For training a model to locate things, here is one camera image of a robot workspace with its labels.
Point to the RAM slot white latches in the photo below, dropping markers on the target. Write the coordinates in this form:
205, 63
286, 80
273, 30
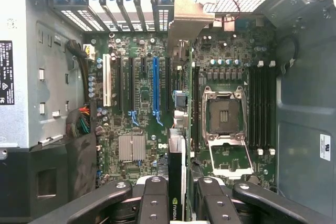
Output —
259, 108
272, 108

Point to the silver power supply unit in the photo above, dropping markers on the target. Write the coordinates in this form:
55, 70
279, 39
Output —
26, 77

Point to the open black PC case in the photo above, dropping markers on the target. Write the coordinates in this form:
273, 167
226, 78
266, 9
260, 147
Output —
302, 90

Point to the short black expansion slot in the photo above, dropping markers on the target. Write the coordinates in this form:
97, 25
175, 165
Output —
143, 65

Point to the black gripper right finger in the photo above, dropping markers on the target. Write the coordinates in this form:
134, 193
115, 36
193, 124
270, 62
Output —
218, 205

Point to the green motherboard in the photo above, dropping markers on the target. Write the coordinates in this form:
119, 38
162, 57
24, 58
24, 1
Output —
141, 90

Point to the black plastic air duct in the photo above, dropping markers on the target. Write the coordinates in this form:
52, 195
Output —
39, 182

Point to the CPU socket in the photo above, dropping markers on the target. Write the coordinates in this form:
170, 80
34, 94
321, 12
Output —
224, 113

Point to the blue expansion slot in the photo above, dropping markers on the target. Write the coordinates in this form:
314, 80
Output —
156, 85

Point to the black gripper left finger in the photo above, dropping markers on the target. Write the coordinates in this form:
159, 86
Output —
155, 203

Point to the long black expansion slot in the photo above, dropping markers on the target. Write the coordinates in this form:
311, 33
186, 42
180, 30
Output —
120, 85

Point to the silver chipset heatsink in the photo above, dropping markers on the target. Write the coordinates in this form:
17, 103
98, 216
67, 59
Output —
131, 148

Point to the RAM slot black latches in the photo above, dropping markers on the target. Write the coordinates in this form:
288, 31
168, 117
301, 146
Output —
265, 108
252, 108

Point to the metal socket cover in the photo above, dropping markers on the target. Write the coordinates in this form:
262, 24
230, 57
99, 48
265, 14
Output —
231, 158

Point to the white expansion slot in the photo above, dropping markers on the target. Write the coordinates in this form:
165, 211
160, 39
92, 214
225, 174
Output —
106, 79

